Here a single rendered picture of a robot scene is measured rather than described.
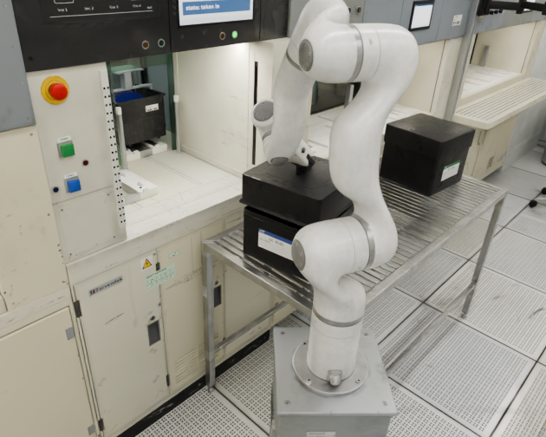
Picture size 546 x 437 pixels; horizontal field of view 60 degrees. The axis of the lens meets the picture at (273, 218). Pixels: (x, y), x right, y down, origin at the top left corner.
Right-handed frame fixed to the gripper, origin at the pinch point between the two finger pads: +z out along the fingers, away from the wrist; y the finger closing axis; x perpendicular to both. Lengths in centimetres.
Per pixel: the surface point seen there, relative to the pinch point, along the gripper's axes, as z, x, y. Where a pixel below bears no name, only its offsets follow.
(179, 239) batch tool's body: 4.0, 37.0, 32.3
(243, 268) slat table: 8.8, 36.5, 7.6
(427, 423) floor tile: 95, 58, -54
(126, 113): 0, 1, 81
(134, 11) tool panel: -54, -7, 34
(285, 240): 5.2, 23.4, -3.4
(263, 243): 8.3, 26.5, 5.1
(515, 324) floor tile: 156, -4, -71
